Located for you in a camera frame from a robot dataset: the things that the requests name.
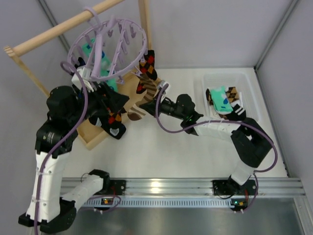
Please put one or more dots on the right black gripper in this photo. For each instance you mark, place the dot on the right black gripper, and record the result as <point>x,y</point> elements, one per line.
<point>156,104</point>

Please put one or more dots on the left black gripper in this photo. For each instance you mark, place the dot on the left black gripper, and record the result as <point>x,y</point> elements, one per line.
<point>107,98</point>

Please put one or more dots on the brown striped sock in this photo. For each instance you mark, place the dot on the brown striped sock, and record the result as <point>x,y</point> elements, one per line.
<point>136,113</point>

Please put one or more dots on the red orange argyle sock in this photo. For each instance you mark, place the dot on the red orange argyle sock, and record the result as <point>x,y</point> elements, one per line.
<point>115,121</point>
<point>148,73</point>

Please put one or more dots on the purple round clip hanger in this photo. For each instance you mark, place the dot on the purple round clip hanger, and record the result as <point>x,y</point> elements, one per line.
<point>123,41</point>

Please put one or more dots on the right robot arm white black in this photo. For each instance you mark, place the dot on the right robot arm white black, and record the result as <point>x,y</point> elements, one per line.
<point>250,141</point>

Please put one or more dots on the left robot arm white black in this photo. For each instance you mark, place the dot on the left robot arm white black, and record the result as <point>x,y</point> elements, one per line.
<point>49,210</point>

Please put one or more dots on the black sport sock hanging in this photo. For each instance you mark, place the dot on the black sport sock hanging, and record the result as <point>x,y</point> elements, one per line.
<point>115,129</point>

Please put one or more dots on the mint green sock hanging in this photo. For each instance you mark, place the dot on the mint green sock hanging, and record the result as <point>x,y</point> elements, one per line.
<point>105,65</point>

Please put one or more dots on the mint green sock in basket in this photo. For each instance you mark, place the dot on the mint green sock in basket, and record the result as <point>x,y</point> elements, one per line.
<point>220,100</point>

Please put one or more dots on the brown argyle sock in basket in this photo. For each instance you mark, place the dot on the brown argyle sock in basket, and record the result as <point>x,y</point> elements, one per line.
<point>232,94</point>

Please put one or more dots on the black white striped sock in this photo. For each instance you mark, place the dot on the black white striped sock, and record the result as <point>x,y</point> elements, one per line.
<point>238,113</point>

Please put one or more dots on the white plastic basket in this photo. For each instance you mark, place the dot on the white plastic basket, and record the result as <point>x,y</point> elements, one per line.
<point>238,90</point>

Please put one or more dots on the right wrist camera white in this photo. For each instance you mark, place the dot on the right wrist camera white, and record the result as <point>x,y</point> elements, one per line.
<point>164,85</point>

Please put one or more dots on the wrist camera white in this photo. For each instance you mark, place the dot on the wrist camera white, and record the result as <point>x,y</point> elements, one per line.
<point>85,75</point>
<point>164,85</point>

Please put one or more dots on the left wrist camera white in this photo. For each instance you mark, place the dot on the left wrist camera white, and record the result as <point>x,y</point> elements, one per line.
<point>85,75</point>

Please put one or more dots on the aluminium mounting rail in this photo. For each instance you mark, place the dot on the aluminium mounting rail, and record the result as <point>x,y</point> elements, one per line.
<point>267,187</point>

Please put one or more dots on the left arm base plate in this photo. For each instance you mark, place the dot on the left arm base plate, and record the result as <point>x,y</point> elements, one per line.
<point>117,187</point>

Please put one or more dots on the white slotted cable duct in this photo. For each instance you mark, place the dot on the white slotted cable duct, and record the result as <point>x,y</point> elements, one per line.
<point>163,202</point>

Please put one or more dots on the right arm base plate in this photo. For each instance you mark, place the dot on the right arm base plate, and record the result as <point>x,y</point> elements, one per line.
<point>220,187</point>

